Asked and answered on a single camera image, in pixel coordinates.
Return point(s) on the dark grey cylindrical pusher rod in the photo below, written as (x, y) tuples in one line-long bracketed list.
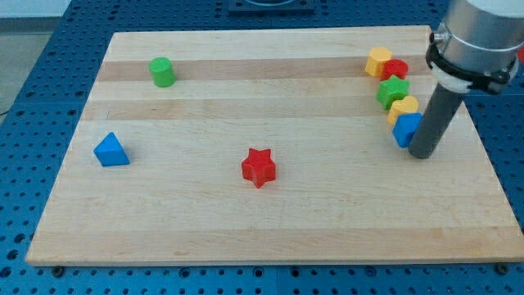
[(436, 118)]

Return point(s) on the red star block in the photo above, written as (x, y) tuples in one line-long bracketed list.
[(259, 167)]

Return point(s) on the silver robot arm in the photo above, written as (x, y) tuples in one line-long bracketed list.
[(493, 25)]

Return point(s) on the green star block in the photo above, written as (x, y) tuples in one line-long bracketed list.
[(392, 89)]

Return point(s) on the yellow heart block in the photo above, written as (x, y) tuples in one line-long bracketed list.
[(407, 105)]

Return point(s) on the blue cube block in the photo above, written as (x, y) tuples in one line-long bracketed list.
[(405, 127)]

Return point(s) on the red cylinder block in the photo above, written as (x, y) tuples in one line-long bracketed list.
[(396, 67)]

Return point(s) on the yellow hexagon block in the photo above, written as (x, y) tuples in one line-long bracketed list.
[(377, 59)]

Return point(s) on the wooden board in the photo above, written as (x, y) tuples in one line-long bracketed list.
[(246, 147)]

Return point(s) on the green cylinder block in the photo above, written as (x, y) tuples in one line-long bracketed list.
[(162, 72)]

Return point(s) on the blue triangle block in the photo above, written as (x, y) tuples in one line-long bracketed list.
[(110, 152)]

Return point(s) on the black cable clamp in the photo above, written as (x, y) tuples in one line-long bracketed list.
[(460, 67)]

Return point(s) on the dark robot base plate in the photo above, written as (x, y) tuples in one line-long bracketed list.
[(269, 6)]

